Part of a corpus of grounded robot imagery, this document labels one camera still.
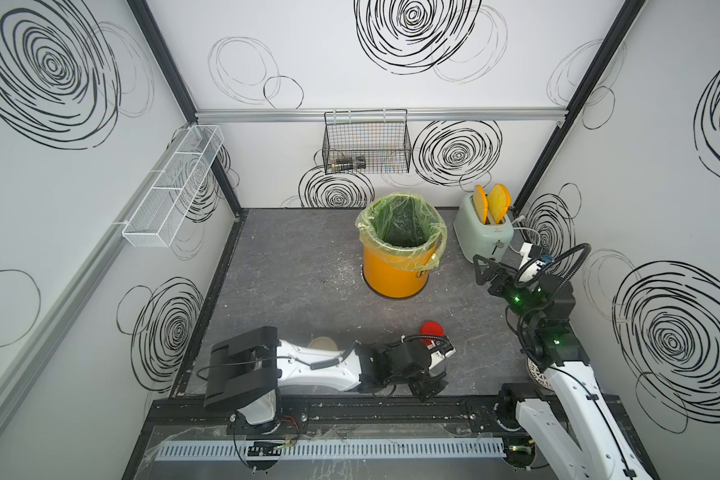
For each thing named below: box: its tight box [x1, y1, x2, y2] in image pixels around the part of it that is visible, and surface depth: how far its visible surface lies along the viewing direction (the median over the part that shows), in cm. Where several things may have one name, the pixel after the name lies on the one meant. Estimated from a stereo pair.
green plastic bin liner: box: [355, 192, 448, 271], surface depth 84 cm
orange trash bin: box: [362, 246, 436, 299], surface depth 83 cm
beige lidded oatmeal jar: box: [307, 336, 339, 351], surface depth 76 cm
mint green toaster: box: [454, 193, 515, 263], surface depth 96 cm
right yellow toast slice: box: [488, 184, 512, 224], surface depth 98 cm
